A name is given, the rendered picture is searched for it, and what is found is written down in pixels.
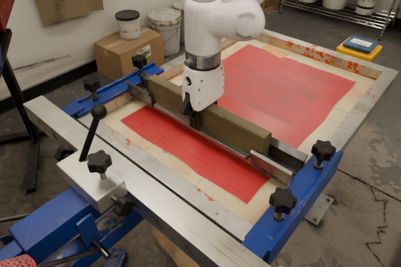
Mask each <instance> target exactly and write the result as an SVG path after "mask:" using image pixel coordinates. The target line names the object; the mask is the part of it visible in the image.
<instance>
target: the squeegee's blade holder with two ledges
mask: <svg viewBox="0 0 401 267"><path fill-rule="evenodd" d="M154 108H155V109H157V110H159V111H161V112H163V113H164V114H166V115H167V116H169V117H171V118H173V119H174V120H176V121H178V122H180V123H181V124H183V125H185V126H187V127H188V128H190V129H192V130H193V131H195V132H197V133H199V134H201V135H202V136H204V137H205V138H208V139H209V140H211V141H212V142H214V143H216V144H218V145H219V146H221V147H223V148H225V149H226V150H228V151H230V152H231V153H233V154H235V155H237V156H238V157H240V158H242V159H244V160H247V159H248V158H249V154H248V153H246V152H244V151H242V150H241V149H239V148H237V147H235V146H234V145H231V144H230V143H228V142H226V141H225V140H223V139H221V138H219V137H217V136H216V135H214V134H212V133H210V132H208V131H207V130H205V129H203V128H202V127H200V131H197V130H196V129H193V128H192V127H190V125H189V120H187V119H185V118H184V117H182V116H180V115H179V114H177V113H175V112H173V111H171V110H170V109H168V108H166V107H164V106H162V105H160V104H159V103H156V104H154Z"/></svg>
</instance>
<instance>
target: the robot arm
mask: <svg viewBox="0 0 401 267"><path fill-rule="evenodd" d="M263 1H264V0H223V1H222V0H186V1H185V3H184V34H185V57H186V60H185V61H184V65H185V66H184V72H183V83H182V99H183V104H182V106H181V108H180V111H179V112H180V113H181V114H183V115H186V116H189V125H190V127H192V128H193V129H196V130H197V131H200V129H201V118H200V117H199V113H200V111H201V110H203V109H204V108H206V107H207V106H209V105H210V104H212V103H214V104H216V105H217V100H218V99H219V98H220V97H221V96H222V95H223V94H224V66H223V60H222V58H221V41H222V38H226V39H231V40H235V41H251V40H253V39H255V38H257V37H259V36H260V35H261V33H262V32H263V30H264V27H265V23H266V19H265V16H264V13H263V10H262V8H261V6H260V4H261V3H262V2H263ZM192 109H194V110H195V113H194V112H192Z"/></svg>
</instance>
